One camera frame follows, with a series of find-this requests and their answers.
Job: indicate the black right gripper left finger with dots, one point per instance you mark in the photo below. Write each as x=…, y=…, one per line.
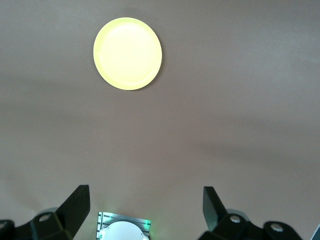
x=72, y=215

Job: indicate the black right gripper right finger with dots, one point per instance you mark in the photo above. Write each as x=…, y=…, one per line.
x=220, y=222

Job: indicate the yellow round plate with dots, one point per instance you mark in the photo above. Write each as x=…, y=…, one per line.
x=127, y=53

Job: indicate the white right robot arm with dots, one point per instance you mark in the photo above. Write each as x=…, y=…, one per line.
x=122, y=231

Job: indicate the brown table cover sheet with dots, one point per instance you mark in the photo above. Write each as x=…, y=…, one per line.
x=225, y=112

